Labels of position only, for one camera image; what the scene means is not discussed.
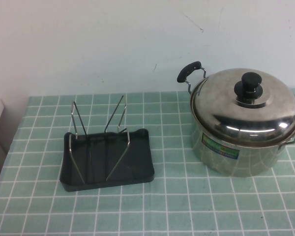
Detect black lid rack with wires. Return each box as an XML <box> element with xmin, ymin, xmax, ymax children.
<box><xmin>57</xmin><ymin>94</ymin><xmax>155</xmax><ymax>192</ymax></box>

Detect stainless steel pot lid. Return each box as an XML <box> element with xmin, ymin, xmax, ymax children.
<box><xmin>189</xmin><ymin>68</ymin><xmax>295</xmax><ymax>145</ymax></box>

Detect green checkered tablecloth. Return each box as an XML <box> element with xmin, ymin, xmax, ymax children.
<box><xmin>0</xmin><ymin>87</ymin><xmax>295</xmax><ymax>236</ymax></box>

